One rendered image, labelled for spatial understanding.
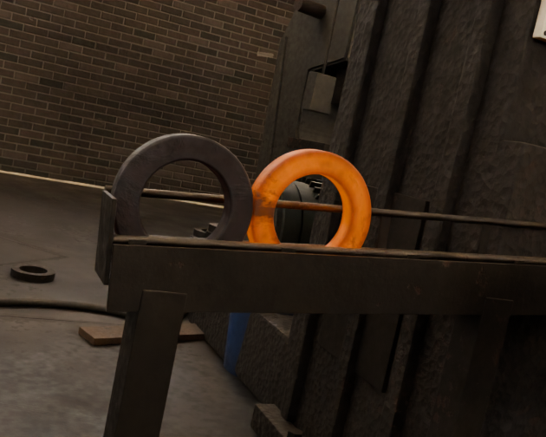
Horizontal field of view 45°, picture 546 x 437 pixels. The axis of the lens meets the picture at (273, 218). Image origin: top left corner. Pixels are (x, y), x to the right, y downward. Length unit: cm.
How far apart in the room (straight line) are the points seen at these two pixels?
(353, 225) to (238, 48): 645
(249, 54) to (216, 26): 46
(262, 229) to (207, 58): 638
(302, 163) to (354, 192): 9
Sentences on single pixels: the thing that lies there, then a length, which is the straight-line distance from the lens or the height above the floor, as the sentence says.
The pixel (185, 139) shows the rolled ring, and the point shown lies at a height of 76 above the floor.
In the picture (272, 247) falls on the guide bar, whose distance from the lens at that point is 90.
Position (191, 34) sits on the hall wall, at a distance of 722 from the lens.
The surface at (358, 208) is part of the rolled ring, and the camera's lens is 97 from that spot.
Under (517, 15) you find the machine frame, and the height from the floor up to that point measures 110.
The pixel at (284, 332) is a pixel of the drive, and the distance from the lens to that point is 200.
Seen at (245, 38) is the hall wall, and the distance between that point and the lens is 741.
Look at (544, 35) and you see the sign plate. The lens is 132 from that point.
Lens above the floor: 77
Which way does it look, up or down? 6 degrees down
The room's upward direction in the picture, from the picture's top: 12 degrees clockwise
